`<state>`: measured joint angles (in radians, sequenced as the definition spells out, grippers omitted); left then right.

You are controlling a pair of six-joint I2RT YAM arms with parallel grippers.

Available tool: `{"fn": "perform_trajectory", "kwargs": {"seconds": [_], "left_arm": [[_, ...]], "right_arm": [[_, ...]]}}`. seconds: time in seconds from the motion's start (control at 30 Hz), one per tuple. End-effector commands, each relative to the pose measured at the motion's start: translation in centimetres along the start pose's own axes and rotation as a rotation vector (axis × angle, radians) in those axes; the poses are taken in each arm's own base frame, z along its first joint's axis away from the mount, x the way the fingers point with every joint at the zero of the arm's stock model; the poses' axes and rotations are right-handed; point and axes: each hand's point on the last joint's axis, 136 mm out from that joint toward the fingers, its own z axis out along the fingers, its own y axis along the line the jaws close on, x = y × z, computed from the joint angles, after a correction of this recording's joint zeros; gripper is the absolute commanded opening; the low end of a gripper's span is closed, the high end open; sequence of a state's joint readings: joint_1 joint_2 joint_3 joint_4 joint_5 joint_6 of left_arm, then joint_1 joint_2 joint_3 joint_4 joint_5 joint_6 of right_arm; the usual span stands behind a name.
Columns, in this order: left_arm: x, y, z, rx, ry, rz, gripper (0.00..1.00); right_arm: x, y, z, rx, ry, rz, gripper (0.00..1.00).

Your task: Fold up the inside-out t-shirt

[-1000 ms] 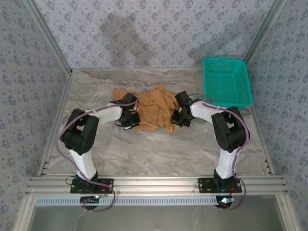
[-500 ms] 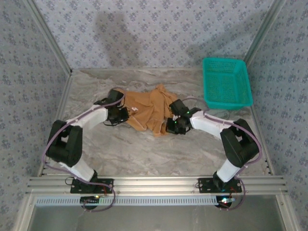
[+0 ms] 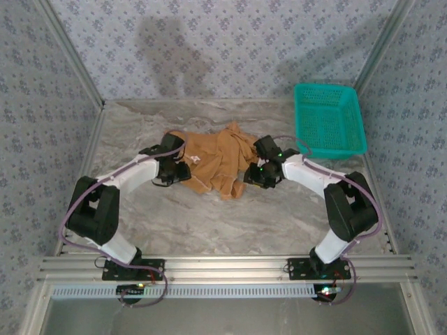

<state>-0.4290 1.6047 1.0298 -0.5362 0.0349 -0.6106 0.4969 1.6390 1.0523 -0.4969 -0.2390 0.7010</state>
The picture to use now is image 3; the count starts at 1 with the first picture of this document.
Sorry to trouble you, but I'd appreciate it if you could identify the tan brown t-shirt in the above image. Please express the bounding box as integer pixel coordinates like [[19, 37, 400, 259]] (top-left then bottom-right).
[[176, 120, 261, 202]]

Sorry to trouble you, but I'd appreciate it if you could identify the teal plastic basket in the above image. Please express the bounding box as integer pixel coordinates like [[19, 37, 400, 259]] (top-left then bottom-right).
[[293, 82, 368, 161]]

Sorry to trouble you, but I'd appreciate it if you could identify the black left controller board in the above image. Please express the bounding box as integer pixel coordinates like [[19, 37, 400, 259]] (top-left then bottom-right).
[[116, 283, 147, 304]]

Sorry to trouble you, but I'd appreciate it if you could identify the black controller board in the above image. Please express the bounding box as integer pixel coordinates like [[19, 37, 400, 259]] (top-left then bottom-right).
[[116, 283, 147, 304], [313, 283, 342, 304]]

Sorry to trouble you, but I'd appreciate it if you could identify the black right controller board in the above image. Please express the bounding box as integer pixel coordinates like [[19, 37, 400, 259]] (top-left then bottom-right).
[[313, 283, 342, 304]]

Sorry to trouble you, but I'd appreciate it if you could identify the aluminium table side rail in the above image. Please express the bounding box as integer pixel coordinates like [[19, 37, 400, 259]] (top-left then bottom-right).
[[52, 104, 108, 258], [361, 153, 400, 256]]

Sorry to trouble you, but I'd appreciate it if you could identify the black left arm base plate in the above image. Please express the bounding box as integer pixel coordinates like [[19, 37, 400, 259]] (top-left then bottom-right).
[[101, 258, 166, 281]]

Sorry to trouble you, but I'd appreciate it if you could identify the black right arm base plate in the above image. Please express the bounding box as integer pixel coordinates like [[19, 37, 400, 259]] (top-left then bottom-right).
[[287, 257, 352, 281]]

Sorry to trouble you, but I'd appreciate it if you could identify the aluminium mounting rail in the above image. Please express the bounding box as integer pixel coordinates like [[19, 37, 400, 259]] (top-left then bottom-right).
[[37, 255, 418, 283]]

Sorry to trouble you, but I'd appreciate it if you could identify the aluminium frame post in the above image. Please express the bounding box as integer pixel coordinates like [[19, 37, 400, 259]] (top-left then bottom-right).
[[36, 0, 106, 108], [351, 0, 417, 92]]

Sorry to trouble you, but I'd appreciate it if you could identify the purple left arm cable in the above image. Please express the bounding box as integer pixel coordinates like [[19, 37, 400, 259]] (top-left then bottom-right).
[[58, 131, 189, 310]]

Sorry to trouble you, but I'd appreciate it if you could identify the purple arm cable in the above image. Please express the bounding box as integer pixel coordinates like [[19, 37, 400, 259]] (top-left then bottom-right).
[[58, 131, 189, 310], [270, 135, 384, 306]]

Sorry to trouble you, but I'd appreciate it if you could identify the grey slotted cable duct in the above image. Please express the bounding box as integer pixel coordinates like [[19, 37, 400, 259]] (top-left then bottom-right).
[[51, 283, 321, 300]]

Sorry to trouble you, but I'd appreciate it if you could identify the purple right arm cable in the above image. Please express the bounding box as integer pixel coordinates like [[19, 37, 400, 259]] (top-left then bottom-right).
[[270, 135, 384, 306]]

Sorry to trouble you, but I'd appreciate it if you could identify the aluminium frame leg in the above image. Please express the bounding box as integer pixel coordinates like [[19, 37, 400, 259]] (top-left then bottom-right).
[[19, 281, 53, 335], [400, 281, 439, 335]]

